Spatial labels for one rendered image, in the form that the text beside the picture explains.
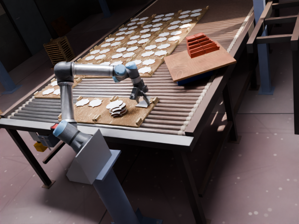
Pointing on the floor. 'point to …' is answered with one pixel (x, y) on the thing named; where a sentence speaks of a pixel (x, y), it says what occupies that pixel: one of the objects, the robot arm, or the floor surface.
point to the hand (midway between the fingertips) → (143, 104)
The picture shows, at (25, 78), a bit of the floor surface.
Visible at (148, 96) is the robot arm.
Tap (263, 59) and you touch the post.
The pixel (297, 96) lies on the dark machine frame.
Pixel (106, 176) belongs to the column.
